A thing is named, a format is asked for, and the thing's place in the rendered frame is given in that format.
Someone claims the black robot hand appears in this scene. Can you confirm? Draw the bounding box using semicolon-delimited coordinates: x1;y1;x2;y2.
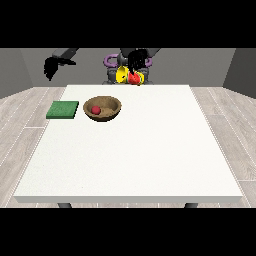
43;56;77;82
127;48;149;76

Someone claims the yellow cup with melon print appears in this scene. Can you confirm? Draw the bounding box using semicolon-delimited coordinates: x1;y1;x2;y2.
115;65;145;86

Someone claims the green square pad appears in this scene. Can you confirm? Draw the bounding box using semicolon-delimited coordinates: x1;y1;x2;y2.
45;100;80;120

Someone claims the brown wooden bowl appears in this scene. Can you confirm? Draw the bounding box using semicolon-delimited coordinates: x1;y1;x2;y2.
82;95;123;123

